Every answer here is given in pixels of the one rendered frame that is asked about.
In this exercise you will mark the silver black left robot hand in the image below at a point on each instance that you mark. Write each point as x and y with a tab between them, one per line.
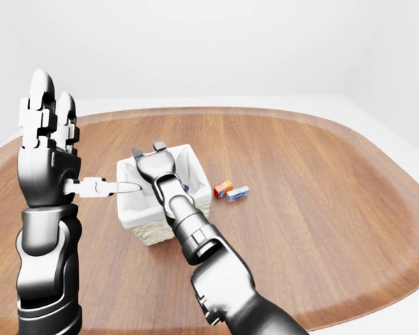
38	174

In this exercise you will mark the white wicker basket cloth lined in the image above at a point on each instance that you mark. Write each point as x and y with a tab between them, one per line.
139	213

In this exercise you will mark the small blue white food box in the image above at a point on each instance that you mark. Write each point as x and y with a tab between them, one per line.
237	194

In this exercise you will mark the small red orange food box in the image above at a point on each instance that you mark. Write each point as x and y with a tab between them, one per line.
222	189

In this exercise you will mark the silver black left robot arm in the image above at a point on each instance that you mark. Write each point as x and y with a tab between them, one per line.
45	265

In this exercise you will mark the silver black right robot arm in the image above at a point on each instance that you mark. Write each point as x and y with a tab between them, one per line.
209	258

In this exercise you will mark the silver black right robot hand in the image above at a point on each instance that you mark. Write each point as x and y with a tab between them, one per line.
157	164

